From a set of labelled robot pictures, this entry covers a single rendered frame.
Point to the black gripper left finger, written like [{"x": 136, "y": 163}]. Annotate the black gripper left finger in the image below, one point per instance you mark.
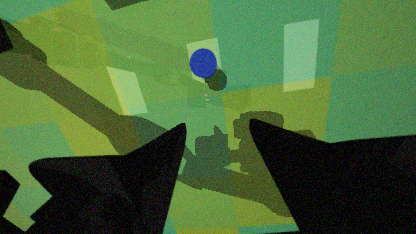
[{"x": 144, "y": 179}]

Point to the dark blue cylinder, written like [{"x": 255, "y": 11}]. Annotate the dark blue cylinder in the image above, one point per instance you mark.
[{"x": 203, "y": 63}]

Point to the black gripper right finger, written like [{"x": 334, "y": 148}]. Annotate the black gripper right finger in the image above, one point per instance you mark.
[{"x": 312, "y": 174}]

